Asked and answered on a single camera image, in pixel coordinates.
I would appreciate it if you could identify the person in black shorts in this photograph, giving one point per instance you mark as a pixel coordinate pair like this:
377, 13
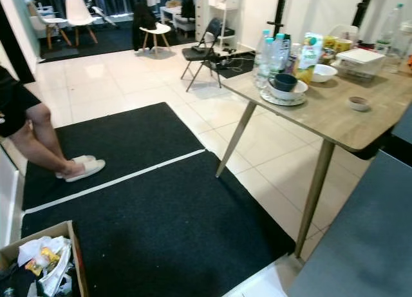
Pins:
16, 104

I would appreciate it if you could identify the white slipper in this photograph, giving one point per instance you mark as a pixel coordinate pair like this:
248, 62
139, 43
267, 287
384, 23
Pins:
84, 158
87, 171

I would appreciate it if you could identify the cardboard box of rubbish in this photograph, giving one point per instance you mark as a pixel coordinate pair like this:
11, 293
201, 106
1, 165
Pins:
38, 239

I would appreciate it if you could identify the white tape strip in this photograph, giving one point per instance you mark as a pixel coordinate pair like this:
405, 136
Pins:
116, 180

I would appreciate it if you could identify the white chair wooden legs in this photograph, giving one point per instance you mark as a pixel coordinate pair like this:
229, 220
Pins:
78, 12
156, 28
46, 23

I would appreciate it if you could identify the black floor mat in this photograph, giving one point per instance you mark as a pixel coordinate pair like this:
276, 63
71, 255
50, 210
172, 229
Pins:
167, 239
129, 142

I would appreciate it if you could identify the black carpet rug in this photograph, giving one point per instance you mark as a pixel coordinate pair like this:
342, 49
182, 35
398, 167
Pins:
116, 42

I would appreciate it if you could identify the black jacket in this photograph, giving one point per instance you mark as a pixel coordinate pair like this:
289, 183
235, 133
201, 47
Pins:
143, 20

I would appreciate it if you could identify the black folding chair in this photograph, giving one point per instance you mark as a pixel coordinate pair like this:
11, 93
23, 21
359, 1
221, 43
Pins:
199, 53

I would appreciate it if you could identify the white shelf unit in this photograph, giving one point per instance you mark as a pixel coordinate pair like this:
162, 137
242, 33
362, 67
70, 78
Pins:
219, 7

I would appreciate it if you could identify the patterned plate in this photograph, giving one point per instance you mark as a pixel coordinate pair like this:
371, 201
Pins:
270, 100

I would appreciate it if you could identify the clear bottle teal cap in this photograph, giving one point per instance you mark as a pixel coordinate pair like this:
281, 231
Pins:
280, 52
261, 55
266, 68

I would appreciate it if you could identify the dark blue cup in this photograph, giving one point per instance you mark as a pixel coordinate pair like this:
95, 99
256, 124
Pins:
283, 82

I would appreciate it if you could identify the white bowl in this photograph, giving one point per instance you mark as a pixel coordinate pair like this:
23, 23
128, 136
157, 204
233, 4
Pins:
296, 93
324, 73

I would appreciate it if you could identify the black tripod pole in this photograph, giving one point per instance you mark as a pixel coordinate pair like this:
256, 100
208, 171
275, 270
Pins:
280, 7
364, 6

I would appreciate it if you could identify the green white juice carton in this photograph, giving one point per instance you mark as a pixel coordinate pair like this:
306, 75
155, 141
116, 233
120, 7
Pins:
310, 55

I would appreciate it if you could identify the wooden dining table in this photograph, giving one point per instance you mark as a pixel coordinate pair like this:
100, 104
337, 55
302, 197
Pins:
328, 110

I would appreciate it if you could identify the yellow mug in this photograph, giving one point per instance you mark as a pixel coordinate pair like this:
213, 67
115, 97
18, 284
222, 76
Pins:
342, 44

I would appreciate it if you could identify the small brown rimmed bowl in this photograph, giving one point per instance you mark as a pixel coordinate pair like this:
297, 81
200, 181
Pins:
358, 104

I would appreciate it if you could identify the white food container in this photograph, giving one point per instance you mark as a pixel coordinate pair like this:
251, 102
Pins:
360, 57

